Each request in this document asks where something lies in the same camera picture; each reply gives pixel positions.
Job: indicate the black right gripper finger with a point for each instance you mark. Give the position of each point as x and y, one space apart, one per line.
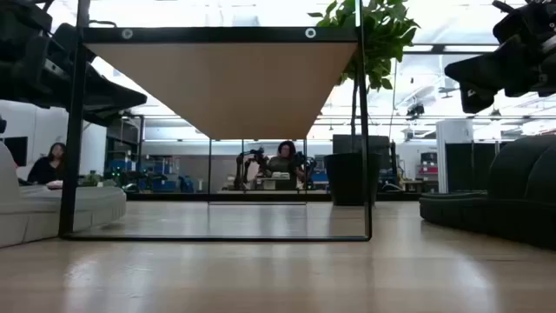
475 100
486 67

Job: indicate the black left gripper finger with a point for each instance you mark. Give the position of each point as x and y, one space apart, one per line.
100 118
113 95

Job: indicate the grey slide sandal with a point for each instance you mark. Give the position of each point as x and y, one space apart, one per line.
104 204

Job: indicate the wooden shelf black metal frame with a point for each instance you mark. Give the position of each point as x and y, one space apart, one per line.
217 87

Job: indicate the black slide sandal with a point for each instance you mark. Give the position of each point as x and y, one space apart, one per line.
512 208

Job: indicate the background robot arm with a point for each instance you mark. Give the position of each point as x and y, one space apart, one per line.
309 169
249 163

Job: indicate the black storage rack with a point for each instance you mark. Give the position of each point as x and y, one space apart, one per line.
126 139

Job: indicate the white pillar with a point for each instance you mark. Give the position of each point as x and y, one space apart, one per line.
454 130

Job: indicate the black partition screen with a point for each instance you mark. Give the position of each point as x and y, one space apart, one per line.
471 167

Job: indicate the seated person in black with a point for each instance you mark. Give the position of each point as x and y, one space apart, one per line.
43 169

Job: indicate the green potted plant black pot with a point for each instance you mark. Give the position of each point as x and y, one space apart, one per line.
352 178

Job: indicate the person at background robot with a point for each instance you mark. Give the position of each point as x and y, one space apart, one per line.
282 167

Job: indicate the black wall screen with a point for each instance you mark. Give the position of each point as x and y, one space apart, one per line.
17 150

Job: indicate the black aluminium table frame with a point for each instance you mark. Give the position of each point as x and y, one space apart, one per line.
260 197

